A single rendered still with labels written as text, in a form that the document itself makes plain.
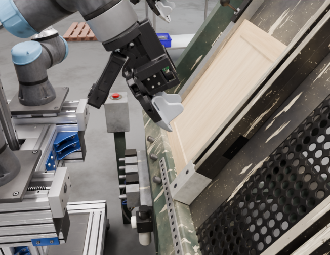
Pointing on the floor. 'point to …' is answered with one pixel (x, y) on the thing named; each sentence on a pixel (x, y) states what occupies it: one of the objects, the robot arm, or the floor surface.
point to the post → (119, 137)
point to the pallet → (79, 33)
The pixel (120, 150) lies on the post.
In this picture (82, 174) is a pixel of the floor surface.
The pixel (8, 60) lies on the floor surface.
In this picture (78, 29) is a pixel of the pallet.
